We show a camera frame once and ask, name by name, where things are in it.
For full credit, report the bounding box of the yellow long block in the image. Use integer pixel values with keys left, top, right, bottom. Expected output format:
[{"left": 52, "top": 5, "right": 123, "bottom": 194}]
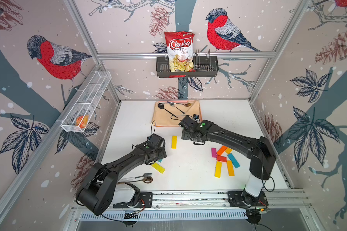
[{"left": 215, "top": 161, "right": 222, "bottom": 178}]

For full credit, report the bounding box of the small orange yellow block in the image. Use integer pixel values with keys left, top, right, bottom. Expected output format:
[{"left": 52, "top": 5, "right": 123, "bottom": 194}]
[{"left": 225, "top": 148, "right": 232, "bottom": 155}]

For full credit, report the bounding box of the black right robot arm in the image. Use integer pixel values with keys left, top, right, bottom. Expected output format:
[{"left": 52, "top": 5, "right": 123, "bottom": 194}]
[{"left": 179, "top": 116, "right": 276, "bottom": 206}]

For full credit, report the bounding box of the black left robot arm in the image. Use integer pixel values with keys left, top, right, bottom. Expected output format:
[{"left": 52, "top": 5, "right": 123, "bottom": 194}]
[{"left": 76, "top": 134, "right": 167, "bottom": 216}]

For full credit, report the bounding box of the copper spoon on cloth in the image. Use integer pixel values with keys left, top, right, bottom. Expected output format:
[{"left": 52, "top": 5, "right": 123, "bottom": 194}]
[{"left": 174, "top": 103, "right": 191, "bottom": 107}]

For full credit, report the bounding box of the beige folded cloth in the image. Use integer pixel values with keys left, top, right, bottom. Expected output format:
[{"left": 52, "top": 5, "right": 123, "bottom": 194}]
[{"left": 152, "top": 100, "right": 202, "bottom": 127}]

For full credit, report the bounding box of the magenta block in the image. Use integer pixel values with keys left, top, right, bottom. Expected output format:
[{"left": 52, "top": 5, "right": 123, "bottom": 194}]
[{"left": 211, "top": 148, "right": 217, "bottom": 158}]

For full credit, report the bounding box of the silver spoon on cloth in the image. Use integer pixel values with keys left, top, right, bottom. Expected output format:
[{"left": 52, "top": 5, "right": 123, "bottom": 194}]
[{"left": 167, "top": 101, "right": 185, "bottom": 114}]

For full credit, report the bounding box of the copper spoon near base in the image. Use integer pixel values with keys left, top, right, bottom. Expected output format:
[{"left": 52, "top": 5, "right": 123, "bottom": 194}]
[{"left": 118, "top": 177, "right": 153, "bottom": 184}]

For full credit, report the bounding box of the orange block upper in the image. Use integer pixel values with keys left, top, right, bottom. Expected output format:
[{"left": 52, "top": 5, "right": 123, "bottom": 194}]
[{"left": 217, "top": 146, "right": 227, "bottom": 156}]

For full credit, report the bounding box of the red block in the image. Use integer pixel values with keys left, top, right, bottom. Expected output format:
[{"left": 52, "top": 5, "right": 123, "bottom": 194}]
[{"left": 216, "top": 155, "right": 227, "bottom": 163}]

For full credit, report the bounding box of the black ladle spoon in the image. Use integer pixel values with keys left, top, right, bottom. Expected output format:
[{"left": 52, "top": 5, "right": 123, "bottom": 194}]
[{"left": 158, "top": 103, "right": 177, "bottom": 118}]

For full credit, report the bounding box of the orange long block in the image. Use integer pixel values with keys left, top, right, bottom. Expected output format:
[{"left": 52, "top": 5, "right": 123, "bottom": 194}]
[{"left": 227, "top": 160, "right": 235, "bottom": 177}]

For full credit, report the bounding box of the teal long block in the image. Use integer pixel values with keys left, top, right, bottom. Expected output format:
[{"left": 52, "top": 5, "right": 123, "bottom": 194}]
[{"left": 227, "top": 153, "right": 240, "bottom": 168}]

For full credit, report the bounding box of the red cassava chips bag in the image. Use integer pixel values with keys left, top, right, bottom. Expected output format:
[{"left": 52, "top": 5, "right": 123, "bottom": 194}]
[{"left": 164, "top": 31, "right": 195, "bottom": 72}]

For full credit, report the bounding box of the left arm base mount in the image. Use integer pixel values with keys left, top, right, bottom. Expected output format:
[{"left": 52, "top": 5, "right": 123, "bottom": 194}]
[{"left": 113, "top": 192, "right": 153, "bottom": 209}]

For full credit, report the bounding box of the black wall rack basket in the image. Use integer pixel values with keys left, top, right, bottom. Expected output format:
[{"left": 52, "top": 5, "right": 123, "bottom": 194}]
[{"left": 156, "top": 51, "right": 219, "bottom": 78}]

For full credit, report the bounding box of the white wire mesh basket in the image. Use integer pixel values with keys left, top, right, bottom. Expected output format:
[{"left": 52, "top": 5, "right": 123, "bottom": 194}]
[{"left": 61, "top": 70, "right": 111, "bottom": 133}]

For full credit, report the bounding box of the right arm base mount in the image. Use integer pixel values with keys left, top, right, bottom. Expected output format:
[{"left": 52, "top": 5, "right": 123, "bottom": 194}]
[{"left": 227, "top": 190, "right": 269, "bottom": 209}]

